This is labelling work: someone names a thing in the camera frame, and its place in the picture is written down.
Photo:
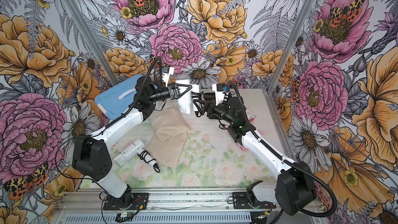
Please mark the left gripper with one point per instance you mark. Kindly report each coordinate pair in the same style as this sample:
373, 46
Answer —
176, 95

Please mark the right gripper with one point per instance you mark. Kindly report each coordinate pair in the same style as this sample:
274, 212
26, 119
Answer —
213, 106

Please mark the white hair dryer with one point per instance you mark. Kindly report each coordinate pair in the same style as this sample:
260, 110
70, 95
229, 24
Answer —
137, 149
185, 102

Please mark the beige cloth bag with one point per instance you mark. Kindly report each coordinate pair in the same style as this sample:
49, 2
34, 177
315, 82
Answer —
167, 152
168, 123

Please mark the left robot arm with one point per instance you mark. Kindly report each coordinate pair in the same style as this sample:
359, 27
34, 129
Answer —
92, 152

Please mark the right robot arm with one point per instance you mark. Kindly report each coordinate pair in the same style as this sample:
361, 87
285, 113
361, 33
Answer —
294, 189

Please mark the pink hair dryer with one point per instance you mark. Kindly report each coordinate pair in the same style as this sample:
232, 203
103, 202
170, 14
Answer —
244, 148

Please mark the red white bandage box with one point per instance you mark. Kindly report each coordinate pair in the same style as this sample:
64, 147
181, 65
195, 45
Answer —
250, 116

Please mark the blue lidded storage box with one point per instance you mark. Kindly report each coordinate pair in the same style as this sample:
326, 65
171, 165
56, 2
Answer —
116, 100

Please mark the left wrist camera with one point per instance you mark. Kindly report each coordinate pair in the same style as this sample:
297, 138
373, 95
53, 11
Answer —
167, 71

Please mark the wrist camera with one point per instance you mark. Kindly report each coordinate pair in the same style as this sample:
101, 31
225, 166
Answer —
221, 92
167, 71

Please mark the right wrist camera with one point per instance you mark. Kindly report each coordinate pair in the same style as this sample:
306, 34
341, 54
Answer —
221, 92

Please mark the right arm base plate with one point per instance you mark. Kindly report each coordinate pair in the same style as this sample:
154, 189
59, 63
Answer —
245, 200

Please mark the aluminium front rail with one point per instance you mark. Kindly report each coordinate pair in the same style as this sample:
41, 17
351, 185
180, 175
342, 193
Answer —
174, 206

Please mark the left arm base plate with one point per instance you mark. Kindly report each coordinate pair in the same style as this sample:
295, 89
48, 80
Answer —
130, 202

